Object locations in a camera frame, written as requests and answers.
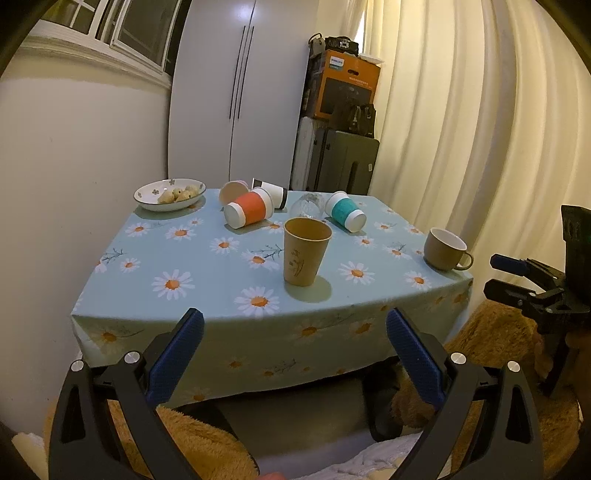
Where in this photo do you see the dark grey suitcase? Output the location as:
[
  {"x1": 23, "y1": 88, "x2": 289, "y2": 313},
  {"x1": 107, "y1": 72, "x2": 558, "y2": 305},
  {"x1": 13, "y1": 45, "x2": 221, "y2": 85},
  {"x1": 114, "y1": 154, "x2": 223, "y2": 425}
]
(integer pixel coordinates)
[{"x1": 290, "y1": 117, "x2": 380, "y2": 195}]

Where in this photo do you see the clear glass cup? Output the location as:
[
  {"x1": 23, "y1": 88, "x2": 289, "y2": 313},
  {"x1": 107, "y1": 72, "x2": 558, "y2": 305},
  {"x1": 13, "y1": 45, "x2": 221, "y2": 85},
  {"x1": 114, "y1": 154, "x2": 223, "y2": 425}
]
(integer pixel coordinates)
[{"x1": 288, "y1": 192, "x2": 327, "y2": 220}]

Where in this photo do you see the white flowered snack plate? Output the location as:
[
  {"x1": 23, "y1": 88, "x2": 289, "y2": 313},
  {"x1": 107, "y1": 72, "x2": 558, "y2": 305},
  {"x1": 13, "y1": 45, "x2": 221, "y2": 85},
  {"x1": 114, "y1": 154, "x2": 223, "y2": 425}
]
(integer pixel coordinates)
[{"x1": 133, "y1": 178, "x2": 206, "y2": 212}]

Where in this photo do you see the black bag on box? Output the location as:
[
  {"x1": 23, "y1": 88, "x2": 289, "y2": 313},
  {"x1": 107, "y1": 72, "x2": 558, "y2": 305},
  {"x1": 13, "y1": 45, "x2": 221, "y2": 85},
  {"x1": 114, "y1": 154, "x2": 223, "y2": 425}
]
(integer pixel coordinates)
[{"x1": 308, "y1": 33, "x2": 360, "y2": 58}]

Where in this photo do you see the daisy print blue tablecloth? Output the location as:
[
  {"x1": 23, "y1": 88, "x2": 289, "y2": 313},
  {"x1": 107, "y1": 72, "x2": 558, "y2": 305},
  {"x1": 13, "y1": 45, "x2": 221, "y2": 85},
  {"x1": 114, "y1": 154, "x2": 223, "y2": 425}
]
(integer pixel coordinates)
[{"x1": 72, "y1": 190, "x2": 473, "y2": 406}]

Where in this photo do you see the orange black cardboard box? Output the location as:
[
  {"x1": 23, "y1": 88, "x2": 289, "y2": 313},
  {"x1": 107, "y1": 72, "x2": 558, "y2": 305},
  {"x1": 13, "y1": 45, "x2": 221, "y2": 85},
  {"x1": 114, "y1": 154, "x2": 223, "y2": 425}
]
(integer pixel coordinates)
[{"x1": 301, "y1": 50, "x2": 381, "y2": 120}]

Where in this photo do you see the window with white frame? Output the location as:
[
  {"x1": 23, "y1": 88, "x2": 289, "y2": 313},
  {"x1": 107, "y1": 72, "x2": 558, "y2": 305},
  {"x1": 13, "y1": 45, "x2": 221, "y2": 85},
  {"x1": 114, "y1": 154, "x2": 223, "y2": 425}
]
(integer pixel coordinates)
[{"x1": 22, "y1": 0, "x2": 190, "y2": 89}]

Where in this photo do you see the brown kraft paper cup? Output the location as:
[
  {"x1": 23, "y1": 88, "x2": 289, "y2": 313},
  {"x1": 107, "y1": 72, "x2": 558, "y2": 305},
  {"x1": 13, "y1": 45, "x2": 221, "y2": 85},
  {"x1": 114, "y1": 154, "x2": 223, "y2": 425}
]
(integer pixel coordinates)
[{"x1": 283, "y1": 217, "x2": 332, "y2": 287}]

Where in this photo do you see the orange sleeve paper cup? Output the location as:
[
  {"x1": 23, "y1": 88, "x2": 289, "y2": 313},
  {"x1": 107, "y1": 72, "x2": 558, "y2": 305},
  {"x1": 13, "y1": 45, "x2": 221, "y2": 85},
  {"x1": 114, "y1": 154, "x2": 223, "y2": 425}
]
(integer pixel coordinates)
[{"x1": 223, "y1": 187, "x2": 274, "y2": 230}]

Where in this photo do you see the white quilted cushion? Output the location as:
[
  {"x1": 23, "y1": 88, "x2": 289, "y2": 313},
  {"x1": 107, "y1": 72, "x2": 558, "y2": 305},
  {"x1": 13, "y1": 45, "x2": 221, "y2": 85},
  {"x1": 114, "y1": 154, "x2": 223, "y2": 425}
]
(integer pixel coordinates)
[{"x1": 9, "y1": 432, "x2": 422, "y2": 479}]

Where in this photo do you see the white double door cabinet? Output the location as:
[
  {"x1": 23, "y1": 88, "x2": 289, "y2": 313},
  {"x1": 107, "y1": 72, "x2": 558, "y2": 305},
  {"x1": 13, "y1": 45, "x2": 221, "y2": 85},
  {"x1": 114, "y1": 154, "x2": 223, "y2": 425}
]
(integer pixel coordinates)
[{"x1": 167, "y1": 0, "x2": 318, "y2": 188}]

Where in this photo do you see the black banded paper cup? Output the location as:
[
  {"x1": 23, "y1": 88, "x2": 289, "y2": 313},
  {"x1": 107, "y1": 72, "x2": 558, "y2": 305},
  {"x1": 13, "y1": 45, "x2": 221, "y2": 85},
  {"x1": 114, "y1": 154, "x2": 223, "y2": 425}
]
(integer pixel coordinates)
[{"x1": 252, "y1": 178, "x2": 288, "y2": 210}]

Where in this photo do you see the cream curtain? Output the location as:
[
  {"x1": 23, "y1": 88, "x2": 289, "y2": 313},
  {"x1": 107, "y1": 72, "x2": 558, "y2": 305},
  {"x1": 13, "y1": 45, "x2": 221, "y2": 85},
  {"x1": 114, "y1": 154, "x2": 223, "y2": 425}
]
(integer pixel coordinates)
[{"x1": 315, "y1": 1, "x2": 590, "y2": 305}]

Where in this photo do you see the beige ceramic mug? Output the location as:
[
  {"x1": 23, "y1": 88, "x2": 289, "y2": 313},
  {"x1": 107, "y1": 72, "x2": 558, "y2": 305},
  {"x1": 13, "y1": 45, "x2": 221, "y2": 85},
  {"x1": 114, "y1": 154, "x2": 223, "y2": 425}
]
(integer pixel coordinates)
[{"x1": 424, "y1": 228, "x2": 474, "y2": 272}]

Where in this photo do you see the teal sleeve paper cup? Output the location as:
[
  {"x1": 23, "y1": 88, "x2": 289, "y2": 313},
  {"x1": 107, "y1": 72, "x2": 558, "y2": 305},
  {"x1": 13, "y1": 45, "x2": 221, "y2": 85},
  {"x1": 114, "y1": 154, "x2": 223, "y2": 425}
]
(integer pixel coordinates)
[{"x1": 325, "y1": 191, "x2": 367, "y2": 233}]

